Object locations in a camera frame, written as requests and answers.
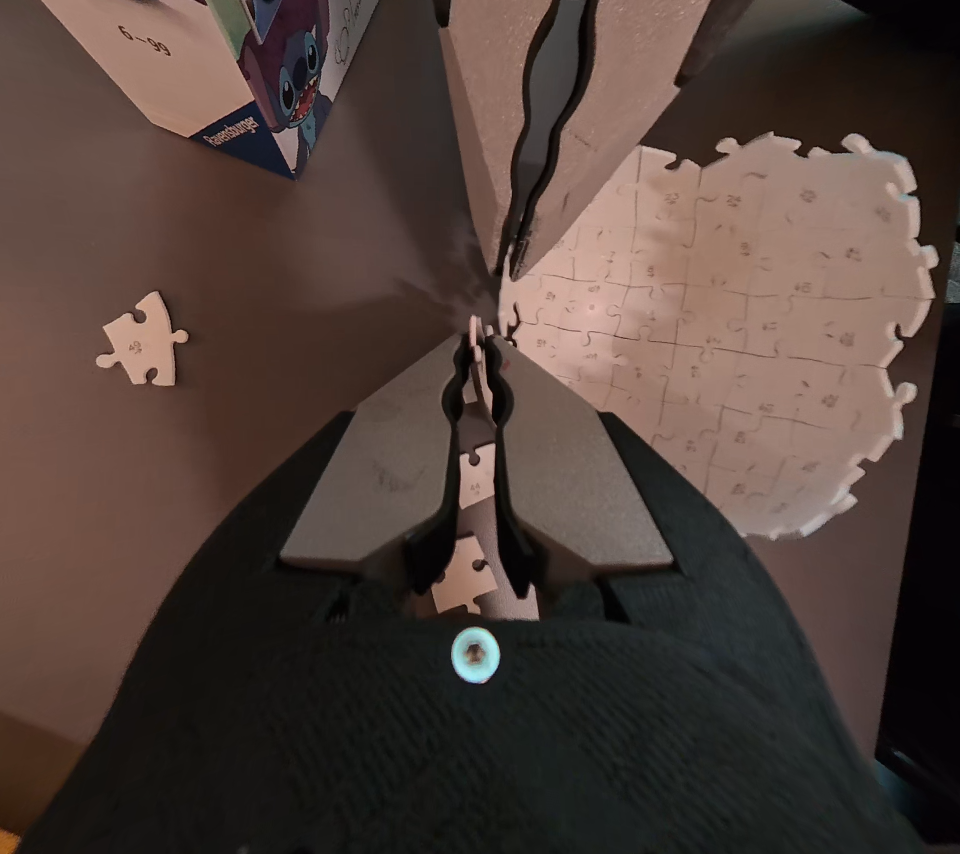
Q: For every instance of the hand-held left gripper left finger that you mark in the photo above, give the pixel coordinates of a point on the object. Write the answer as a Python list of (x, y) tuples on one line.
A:
[(375, 486)]

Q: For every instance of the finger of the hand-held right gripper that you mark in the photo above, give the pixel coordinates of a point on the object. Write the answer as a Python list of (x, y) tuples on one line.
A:
[(495, 44), (645, 44)]

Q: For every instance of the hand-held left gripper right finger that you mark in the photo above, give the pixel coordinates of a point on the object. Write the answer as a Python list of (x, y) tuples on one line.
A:
[(585, 486)]

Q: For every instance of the white and blue puzzle piece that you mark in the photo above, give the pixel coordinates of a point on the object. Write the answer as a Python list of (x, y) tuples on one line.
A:
[(480, 344)]

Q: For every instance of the partly built white puzzle ball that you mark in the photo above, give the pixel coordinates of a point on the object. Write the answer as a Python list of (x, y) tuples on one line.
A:
[(750, 344)]

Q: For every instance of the loose white puzzle piece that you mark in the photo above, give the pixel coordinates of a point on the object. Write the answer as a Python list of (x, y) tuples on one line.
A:
[(139, 344), (465, 573), (478, 483)]

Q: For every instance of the cartoon printed puzzle box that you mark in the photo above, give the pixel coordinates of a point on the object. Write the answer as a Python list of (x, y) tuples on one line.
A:
[(187, 44)]

